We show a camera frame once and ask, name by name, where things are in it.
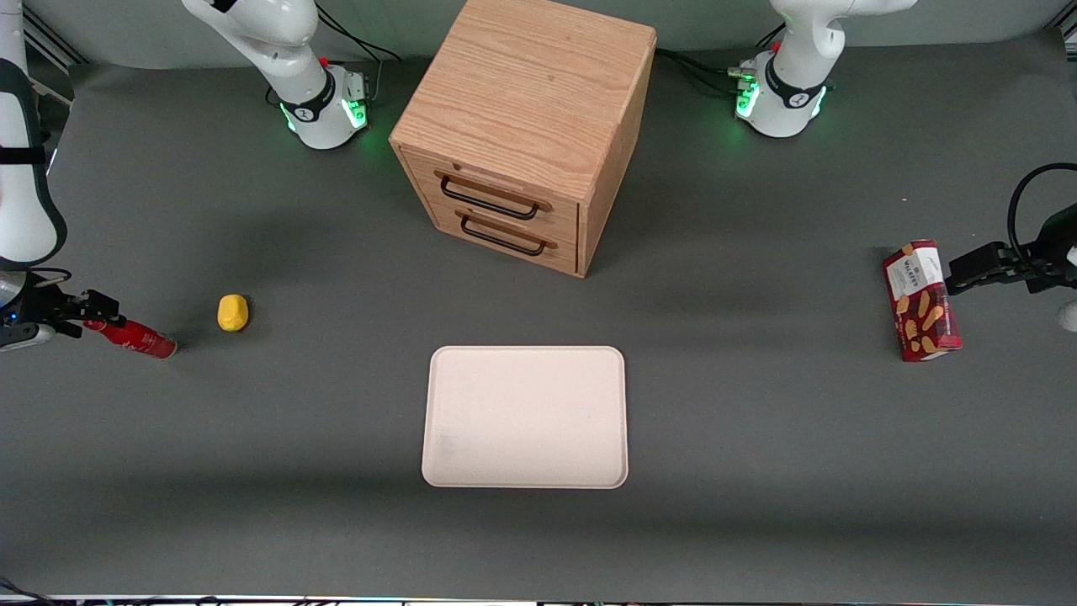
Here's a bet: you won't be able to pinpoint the red coke bottle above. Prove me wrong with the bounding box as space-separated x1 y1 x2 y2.
84 317 178 361

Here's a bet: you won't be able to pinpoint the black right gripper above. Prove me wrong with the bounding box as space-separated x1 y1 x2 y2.
0 285 127 339

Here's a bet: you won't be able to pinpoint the wooden drawer front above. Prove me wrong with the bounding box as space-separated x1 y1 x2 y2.
401 148 581 242
418 189 581 277

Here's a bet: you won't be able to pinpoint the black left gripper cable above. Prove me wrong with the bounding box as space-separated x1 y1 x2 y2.
1006 163 1077 262

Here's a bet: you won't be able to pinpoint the black right arm base cables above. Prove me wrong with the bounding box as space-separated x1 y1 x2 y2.
316 13 403 106

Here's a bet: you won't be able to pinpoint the black left arm base cables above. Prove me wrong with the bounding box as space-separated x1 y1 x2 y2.
656 48 751 95

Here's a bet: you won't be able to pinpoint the red shortbread cookie box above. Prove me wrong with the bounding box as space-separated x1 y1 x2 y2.
882 240 963 363

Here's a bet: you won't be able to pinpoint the cream plastic tray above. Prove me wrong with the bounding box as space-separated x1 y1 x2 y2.
421 345 629 490

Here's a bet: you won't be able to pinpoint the wooden drawer cabinet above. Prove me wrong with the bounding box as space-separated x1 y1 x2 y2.
389 0 658 279

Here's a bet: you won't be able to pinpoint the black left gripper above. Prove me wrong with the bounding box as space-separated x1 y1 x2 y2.
947 204 1077 296

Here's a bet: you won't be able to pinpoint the black arm base cables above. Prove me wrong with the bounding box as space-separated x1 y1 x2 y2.
316 13 403 106
656 48 751 95

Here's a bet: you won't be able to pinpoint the black metal drawer handle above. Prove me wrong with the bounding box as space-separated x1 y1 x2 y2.
455 210 558 257
435 171 554 221

